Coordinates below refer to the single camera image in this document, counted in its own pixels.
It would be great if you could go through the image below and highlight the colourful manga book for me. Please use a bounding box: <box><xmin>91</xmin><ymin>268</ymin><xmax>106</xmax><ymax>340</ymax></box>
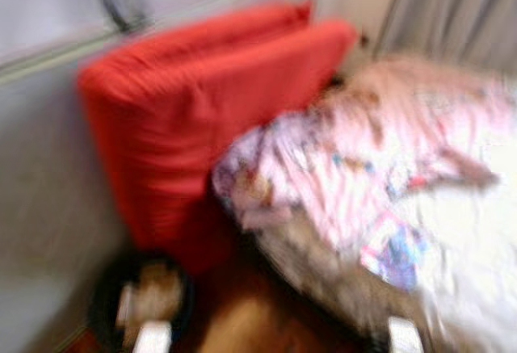
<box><xmin>359</xmin><ymin>212</ymin><xmax>431</xmax><ymax>289</ymax></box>

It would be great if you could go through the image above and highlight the bed with grey floral cover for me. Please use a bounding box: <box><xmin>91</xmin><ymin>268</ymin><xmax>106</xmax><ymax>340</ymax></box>
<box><xmin>250</xmin><ymin>127</ymin><xmax>517</xmax><ymax>353</ymax></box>

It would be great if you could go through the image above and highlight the grey curtain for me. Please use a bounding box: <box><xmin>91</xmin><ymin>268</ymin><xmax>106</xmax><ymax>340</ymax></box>
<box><xmin>376</xmin><ymin>0</ymin><xmax>517</xmax><ymax>75</ymax></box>

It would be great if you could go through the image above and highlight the pink cartoon print blanket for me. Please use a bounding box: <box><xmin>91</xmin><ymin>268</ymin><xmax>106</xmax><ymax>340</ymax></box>
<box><xmin>212</xmin><ymin>56</ymin><xmax>517</xmax><ymax>289</ymax></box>

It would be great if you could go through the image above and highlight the red fabric cushion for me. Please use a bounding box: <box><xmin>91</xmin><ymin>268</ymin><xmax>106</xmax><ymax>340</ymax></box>
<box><xmin>77</xmin><ymin>20</ymin><xmax>358</xmax><ymax>277</ymax></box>
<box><xmin>121</xmin><ymin>0</ymin><xmax>314</xmax><ymax>55</ymax></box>

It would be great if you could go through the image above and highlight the crumpled paper rubbish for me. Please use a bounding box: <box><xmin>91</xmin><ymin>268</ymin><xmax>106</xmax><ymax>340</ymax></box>
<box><xmin>117</xmin><ymin>260</ymin><xmax>185</xmax><ymax>330</ymax></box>

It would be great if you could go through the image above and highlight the black waste bin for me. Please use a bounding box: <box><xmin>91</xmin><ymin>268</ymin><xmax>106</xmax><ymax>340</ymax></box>
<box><xmin>87</xmin><ymin>250</ymin><xmax>195</xmax><ymax>353</ymax></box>

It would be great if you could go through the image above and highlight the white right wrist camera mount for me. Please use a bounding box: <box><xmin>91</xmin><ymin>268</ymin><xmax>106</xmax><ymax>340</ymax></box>
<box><xmin>388</xmin><ymin>317</ymin><xmax>425</xmax><ymax>353</ymax></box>

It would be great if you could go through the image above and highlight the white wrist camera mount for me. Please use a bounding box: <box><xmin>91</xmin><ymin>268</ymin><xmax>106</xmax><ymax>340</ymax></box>
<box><xmin>388</xmin><ymin>317</ymin><xmax>425</xmax><ymax>353</ymax></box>
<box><xmin>133</xmin><ymin>321</ymin><xmax>172</xmax><ymax>353</ymax></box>

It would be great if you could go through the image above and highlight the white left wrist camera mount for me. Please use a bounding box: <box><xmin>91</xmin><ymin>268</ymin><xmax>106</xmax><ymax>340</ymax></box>
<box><xmin>133</xmin><ymin>321</ymin><xmax>172</xmax><ymax>353</ymax></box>

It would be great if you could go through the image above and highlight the black curved hose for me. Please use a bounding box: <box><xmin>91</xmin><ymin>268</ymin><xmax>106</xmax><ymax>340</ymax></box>
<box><xmin>91</xmin><ymin>0</ymin><xmax>150</xmax><ymax>35</ymax></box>

